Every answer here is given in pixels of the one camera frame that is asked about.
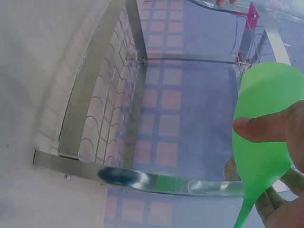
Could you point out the person's right hand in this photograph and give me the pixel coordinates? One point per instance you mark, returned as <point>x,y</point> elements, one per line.
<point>280,128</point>

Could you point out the person's left hand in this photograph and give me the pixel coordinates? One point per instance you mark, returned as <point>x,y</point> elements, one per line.
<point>220,2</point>

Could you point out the person's left fingers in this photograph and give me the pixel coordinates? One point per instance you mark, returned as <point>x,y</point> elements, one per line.
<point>220,2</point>

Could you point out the person's right fingers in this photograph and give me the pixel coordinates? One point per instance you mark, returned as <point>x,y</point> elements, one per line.
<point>280,204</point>

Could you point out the person's right thumb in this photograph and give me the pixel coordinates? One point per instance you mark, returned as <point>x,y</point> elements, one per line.
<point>268,128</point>

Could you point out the green plastic spoon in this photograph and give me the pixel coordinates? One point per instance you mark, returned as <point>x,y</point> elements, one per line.
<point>261,95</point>

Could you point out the brown round pad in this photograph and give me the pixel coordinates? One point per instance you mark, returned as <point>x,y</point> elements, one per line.
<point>230,169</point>

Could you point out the metal dish rack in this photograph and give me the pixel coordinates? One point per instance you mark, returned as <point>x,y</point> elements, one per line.
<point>92,71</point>

